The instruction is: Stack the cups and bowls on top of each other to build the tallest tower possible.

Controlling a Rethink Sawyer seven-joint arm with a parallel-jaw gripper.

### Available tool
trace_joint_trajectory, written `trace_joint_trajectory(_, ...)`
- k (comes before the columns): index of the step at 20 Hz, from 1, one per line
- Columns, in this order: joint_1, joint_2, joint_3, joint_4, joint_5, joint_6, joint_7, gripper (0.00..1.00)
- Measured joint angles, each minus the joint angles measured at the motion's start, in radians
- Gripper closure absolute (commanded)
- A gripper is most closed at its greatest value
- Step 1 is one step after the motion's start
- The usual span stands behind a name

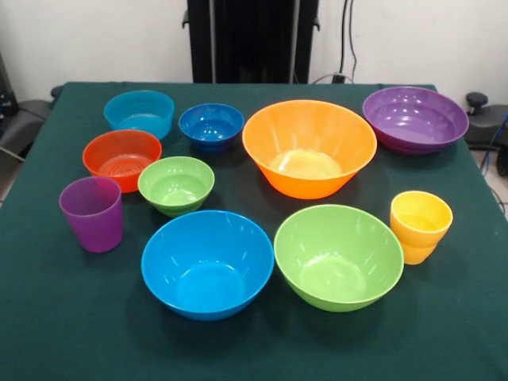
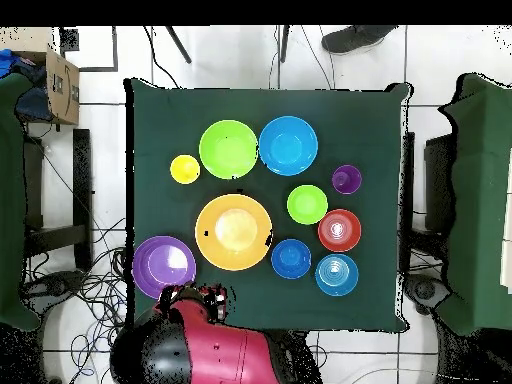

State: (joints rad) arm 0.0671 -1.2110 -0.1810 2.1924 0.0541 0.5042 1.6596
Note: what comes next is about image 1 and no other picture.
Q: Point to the small green bowl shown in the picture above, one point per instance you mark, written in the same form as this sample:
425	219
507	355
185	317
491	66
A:
174	182

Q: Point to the large orange bowl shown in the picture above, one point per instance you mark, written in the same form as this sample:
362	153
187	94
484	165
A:
309	131

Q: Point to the red small bowl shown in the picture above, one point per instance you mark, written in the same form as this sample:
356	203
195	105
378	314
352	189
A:
115	152

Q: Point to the dark blue small bowl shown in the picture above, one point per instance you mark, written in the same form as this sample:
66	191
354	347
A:
210	127

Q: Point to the large blue bowl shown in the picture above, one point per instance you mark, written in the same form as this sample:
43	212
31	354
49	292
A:
206	262

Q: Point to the large green bowl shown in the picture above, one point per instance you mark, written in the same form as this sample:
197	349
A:
337	254

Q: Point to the light blue small bowl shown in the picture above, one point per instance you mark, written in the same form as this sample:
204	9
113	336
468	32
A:
123	113

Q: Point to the purple cup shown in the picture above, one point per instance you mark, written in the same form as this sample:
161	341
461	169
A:
95	226

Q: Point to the large purple bowl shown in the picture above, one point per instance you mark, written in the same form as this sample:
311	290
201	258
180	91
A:
416	115

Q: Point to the dark green tablecloth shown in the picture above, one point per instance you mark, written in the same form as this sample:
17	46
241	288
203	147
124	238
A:
79	317

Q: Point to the black pedestal leg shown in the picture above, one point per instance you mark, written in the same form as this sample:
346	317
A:
24	119
480	127

